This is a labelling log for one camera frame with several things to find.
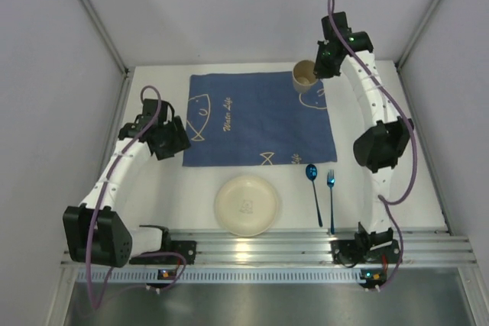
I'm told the beige cup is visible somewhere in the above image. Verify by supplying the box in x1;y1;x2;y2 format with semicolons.
292;60;318;93

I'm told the blue cloth placemat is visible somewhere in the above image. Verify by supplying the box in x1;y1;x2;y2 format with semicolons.
183;72;337;167

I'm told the cream round plate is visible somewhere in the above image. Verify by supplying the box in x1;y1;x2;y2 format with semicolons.
214;175;281;237

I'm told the blue metal fork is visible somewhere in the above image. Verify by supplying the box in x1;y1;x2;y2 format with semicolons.
326;169;335;235

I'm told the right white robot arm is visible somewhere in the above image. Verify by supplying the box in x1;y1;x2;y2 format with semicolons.
314;12;413;266

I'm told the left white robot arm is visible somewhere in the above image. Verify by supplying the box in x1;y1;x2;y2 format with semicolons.
63;98;191;268

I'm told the dark blue spoon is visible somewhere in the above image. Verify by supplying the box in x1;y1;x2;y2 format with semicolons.
305;163;323;228

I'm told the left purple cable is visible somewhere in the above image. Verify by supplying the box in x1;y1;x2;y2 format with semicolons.
86;85;188;310

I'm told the purple cable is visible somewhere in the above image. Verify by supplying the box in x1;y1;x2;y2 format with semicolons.
327;0;418;292
86;85;188;310

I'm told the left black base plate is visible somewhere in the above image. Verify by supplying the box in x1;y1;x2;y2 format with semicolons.
129;240;197;265

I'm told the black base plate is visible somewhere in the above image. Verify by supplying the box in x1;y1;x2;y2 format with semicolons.
129;240;197;265
331;240;400;268

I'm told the slotted grey cable duct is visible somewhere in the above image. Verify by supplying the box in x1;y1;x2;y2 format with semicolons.
76;267;387;285

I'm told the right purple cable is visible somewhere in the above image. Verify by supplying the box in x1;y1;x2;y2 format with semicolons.
327;0;418;292

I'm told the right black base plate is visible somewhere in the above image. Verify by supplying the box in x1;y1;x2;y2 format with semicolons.
331;240;400;268

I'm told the aluminium frame rail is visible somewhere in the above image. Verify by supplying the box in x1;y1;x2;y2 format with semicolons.
171;229;477;267

